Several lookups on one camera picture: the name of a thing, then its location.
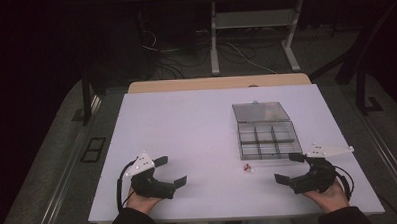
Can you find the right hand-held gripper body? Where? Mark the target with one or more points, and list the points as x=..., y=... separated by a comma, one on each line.
x=314, y=179

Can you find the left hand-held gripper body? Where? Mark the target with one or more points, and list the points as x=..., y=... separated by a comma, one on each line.
x=151, y=186

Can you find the small clear bag red part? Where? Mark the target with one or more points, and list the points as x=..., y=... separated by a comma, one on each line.
x=245, y=168

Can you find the clear plastic compartment box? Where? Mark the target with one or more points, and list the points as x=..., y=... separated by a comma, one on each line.
x=265, y=136

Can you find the person's left hand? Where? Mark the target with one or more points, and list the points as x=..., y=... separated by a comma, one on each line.
x=141, y=202

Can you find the person's right hand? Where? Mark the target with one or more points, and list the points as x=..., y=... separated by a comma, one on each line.
x=328, y=198

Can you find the wooden table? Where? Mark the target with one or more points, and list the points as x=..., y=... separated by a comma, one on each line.
x=218, y=82

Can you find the black metal stand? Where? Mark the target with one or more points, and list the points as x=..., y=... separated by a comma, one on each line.
x=360, y=69

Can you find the white metal stand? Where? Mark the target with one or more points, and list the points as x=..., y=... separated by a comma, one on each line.
x=255, y=19

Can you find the black rectangular floor frame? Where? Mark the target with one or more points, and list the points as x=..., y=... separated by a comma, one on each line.
x=93, y=149

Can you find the aluminium floor rail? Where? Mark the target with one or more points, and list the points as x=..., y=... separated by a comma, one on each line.
x=384, y=152
x=66, y=170

